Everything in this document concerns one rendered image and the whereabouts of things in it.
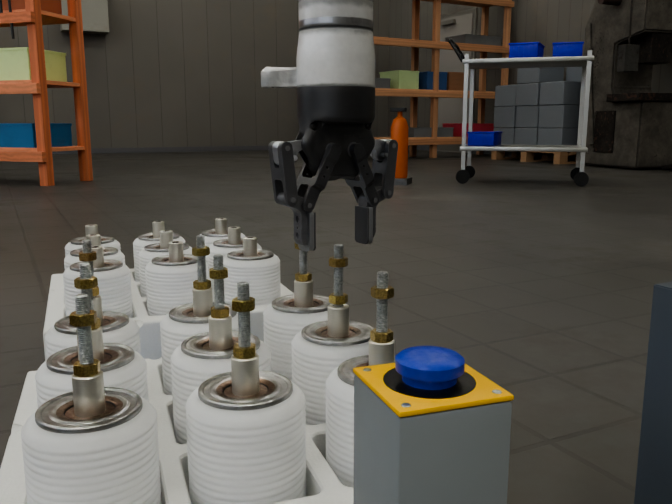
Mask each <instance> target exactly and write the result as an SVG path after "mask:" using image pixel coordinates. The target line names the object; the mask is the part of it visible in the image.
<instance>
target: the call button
mask: <svg viewBox="0 0 672 504"><path fill-rule="evenodd" d="M464 368H465V359H464V358H463V357H462V356H461V355H460V354H459V353H457V352H456V351H453V350H451V349H448V348H443V347H437V346H415V347H410V348H406V349H404V350H402V351H401V352H399V353H398V354H397V355H396V357H395V369H396V371H397V372H398V373H399V374H400V375H402V381H403V382H404V383H405V384H407V385H409V386H411V387H414V388H418V389H424V390H442V389H447V388H450V387H452V386H454V385H455V384H456V383H457V378H459V377H461V376H462V375H463V374H464Z"/></svg>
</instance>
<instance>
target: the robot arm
mask: <svg viewBox="0 0 672 504"><path fill-rule="evenodd" d="M298 2H299V3H298V12H299V38H298V47H297V56H296V67H265V68H264V69H263V70H262V71H261V87H262V88H266V89H268V88H284V89H297V119H298V122H299V133H298V135H297V137H296V140H294V141H287V142H284V141H272V142H270V143H269V146H268V150H269V159H270V167H271V176H272V185H273V193H274V200H275V202H276V203H277V204H281V205H284V206H287V207H289V208H291V209H292V211H293V216H294V240H295V243H296V244H298V247H299V249H301V250H304V251H314V250H315V248H316V213H315V212H312V210H313V209H314V207H315V204H316V202H317V199H318V197H319V194H320V192H321V191H323V190H324V189H325V187H326V185H327V182H328V181H332V180H337V179H345V182H346V183H347V185H348V186H350V187H351V190H352V192H353V194H354V197H355V199H356V202H357V203H358V206H355V241H356V242H358V243H362V244H371V243H372V241H373V237H374V236H375V233H376V207H377V205H378V203H379V202H381V201H382V200H384V199H386V198H387V199H389V198H391V197H392V196H393V191H394V181H395V171H396V161H397V151H398V143H397V141H396V140H389V139H374V137H373V134H372V131H371V124H372V122H373V121H374V119H375V63H376V61H375V48H374V39H373V32H372V31H373V0H298ZM298 153H299V155H300V156H301V158H302V159H303V161H304V163H303V166H302V168H301V170H300V173H299V175H298V178H297V181H296V174H295V165H294V163H295V162H296V161H297V159H298V157H297V154H298ZM369 156H372V158H373V161H372V171H371V168H370V166H369V163H368V161H367V159H368V157H369ZM312 176H314V177H313V178H312ZM382 180H383V181H382Z"/></svg>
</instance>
